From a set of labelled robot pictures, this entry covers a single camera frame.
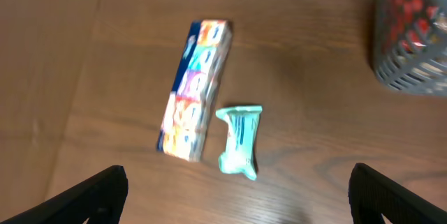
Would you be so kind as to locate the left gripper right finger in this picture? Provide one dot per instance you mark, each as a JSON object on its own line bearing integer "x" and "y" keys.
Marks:
{"x": 374, "y": 197}

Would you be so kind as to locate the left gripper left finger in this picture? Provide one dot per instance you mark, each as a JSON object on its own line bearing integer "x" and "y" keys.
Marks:
{"x": 98, "y": 199}

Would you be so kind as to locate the Kleenex tissue multipack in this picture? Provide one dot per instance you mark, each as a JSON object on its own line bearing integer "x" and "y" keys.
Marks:
{"x": 185, "y": 121}

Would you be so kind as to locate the teal wet wipes packet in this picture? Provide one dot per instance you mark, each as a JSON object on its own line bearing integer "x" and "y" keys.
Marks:
{"x": 238, "y": 156}

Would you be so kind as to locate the orange spaghetti packet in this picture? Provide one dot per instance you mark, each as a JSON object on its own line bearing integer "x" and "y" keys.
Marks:
{"x": 412, "y": 24}

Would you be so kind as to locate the grey plastic basket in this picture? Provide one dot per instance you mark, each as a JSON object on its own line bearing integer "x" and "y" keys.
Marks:
{"x": 409, "y": 54}

